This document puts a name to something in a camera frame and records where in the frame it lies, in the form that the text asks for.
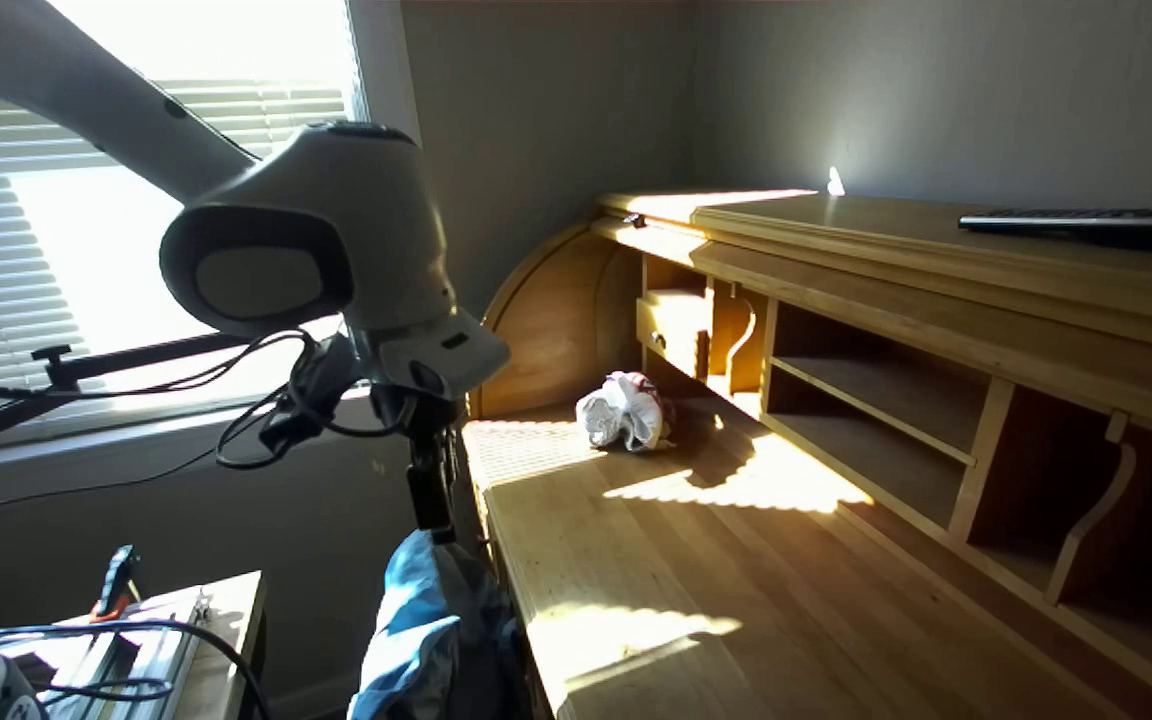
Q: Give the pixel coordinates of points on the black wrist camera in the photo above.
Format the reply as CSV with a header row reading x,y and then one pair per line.
x,y
319,382

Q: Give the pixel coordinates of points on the wooden roll-top desk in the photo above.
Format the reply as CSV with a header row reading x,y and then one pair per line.
x,y
762,585

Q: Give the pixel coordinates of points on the white window blinds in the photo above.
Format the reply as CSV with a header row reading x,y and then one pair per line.
x,y
3,265

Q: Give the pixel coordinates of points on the black flat keyboard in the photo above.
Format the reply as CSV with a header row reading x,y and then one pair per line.
x,y
1098,224

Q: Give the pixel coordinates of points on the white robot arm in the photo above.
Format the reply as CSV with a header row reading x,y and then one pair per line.
x,y
322,224

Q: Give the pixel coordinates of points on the small wooden desk drawer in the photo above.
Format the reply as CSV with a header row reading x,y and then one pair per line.
x,y
674,325

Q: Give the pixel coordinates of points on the light blue cloth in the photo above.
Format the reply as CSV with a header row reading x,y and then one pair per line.
x,y
411,625

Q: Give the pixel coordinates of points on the white red crumpled cloth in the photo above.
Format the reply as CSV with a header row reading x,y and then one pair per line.
x,y
618,411

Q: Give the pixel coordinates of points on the small silver white object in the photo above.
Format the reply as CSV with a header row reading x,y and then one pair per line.
x,y
833,185

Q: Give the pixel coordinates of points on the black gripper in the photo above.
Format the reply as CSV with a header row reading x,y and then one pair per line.
x,y
424,432

